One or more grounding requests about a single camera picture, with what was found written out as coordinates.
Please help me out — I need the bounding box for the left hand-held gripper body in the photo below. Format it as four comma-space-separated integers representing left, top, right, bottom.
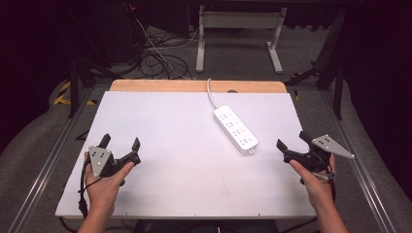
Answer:
87, 146, 142, 179

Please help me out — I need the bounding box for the aluminium floor rail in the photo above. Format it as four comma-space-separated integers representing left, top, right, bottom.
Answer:
319, 90, 397, 233
7, 86, 95, 233

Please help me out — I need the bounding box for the yellow black hazard tape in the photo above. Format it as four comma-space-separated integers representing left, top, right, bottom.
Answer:
52, 81, 98, 107

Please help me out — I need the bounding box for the person's right hand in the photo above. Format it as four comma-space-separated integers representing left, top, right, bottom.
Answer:
289, 154, 338, 211

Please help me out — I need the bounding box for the white metal stand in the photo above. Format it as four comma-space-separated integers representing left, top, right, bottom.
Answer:
195, 5, 289, 75

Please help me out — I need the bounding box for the thin white floor cable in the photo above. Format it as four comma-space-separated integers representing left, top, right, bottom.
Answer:
129, 3, 200, 81

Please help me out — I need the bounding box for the black metal stand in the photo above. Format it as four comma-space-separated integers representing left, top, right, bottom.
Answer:
284, 9, 347, 121

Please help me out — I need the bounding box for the black tripod stand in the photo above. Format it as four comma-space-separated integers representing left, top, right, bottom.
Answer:
62, 6, 125, 119

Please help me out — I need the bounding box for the white power strip cable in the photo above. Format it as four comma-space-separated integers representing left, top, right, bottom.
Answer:
206, 78, 221, 110

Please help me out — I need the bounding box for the white table board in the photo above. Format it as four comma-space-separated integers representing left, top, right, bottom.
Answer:
54, 90, 317, 220

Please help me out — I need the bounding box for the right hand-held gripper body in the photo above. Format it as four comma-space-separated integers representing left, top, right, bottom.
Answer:
283, 133, 356, 175

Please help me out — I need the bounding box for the white power strip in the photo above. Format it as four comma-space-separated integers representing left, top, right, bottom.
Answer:
213, 105, 259, 156

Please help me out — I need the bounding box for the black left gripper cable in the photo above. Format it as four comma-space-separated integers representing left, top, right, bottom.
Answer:
78, 157, 104, 221

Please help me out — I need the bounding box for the person's left hand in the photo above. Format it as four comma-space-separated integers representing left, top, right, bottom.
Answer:
83, 151, 135, 217

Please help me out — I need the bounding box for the bundle of black floor cables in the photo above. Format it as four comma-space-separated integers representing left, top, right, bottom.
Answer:
138, 27, 194, 81

